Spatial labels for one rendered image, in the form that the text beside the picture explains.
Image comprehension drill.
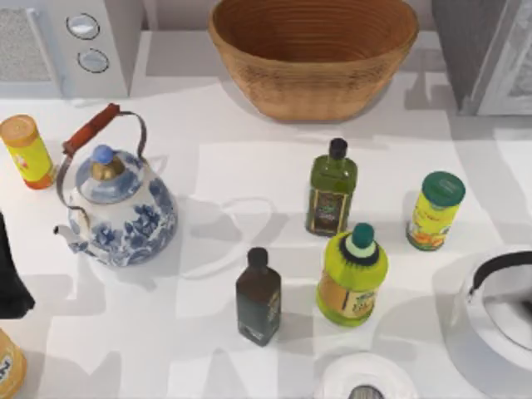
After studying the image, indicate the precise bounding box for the green bottle with black cap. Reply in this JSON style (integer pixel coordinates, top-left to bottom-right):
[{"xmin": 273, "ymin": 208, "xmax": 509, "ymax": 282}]
[{"xmin": 305, "ymin": 137, "xmax": 359, "ymax": 238}]

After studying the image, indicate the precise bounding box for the dark bottle with black cap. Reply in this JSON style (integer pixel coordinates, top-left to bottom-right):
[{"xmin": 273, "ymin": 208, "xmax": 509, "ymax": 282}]
[{"xmin": 235, "ymin": 247, "xmax": 283, "ymax": 347}]

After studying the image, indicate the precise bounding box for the yellow-green bottle with green cap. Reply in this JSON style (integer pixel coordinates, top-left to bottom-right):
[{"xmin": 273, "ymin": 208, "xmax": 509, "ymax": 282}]
[{"xmin": 316, "ymin": 222, "xmax": 391, "ymax": 328}]

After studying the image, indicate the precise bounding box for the blue and white teapot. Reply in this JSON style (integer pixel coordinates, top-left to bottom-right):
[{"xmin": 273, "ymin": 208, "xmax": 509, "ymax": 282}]
[{"xmin": 52, "ymin": 103, "xmax": 179, "ymax": 268}]

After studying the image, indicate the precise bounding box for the brown woven basket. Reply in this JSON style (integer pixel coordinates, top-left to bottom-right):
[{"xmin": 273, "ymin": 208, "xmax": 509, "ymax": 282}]
[{"xmin": 208, "ymin": 0, "xmax": 419, "ymax": 123}]

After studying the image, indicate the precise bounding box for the yellow can with green lid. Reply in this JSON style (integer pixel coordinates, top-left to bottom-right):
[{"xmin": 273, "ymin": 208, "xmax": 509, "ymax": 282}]
[{"xmin": 406, "ymin": 170, "xmax": 466, "ymax": 252}]

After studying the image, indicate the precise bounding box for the white round roll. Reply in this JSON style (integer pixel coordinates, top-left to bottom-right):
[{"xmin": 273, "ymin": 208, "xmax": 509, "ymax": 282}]
[{"xmin": 313, "ymin": 352, "xmax": 421, "ymax": 399}]

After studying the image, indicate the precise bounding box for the pale microwave oven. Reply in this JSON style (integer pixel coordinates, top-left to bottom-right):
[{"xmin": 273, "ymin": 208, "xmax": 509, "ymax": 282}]
[{"xmin": 0, "ymin": 0, "xmax": 150, "ymax": 100}]

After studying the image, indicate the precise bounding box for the round microwave knob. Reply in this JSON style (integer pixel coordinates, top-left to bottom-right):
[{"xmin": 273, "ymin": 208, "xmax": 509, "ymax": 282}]
[
  {"xmin": 65, "ymin": 12, "xmax": 101, "ymax": 37},
  {"xmin": 76, "ymin": 47, "xmax": 111, "ymax": 74}
]

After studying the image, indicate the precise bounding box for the yellow can with orange lid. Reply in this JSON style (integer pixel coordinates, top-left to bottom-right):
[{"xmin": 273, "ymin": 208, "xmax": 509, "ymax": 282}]
[{"xmin": 0, "ymin": 115, "xmax": 57, "ymax": 190}]

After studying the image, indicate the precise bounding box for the grey cabinet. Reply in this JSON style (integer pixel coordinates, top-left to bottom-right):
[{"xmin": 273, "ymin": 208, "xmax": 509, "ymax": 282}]
[{"xmin": 431, "ymin": 0, "xmax": 532, "ymax": 117}]

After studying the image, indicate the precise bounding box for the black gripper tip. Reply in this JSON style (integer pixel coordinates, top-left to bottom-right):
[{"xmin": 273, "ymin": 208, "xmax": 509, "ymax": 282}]
[{"xmin": 0, "ymin": 210, "xmax": 37, "ymax": 320}]

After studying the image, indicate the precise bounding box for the white kettle with black handle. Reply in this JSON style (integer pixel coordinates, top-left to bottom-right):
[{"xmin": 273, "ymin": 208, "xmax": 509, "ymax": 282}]
[{"xmin": 442, "ymin": 249, "xmax": 532, "ymax": 399}]

